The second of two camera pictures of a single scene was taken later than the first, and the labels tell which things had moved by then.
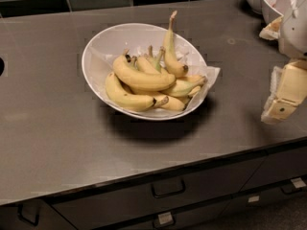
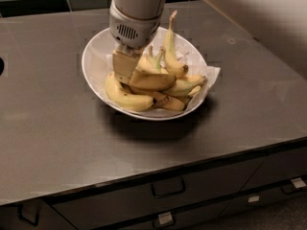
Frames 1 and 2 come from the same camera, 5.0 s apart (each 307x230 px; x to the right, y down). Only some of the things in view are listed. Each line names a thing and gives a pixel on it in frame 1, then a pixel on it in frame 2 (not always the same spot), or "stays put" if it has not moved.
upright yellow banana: x=171 y=58 stays put
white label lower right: x=253 y=199 stays put
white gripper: x=295 y=33 to x=133 y=30
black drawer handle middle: x=160 y=189 stays put
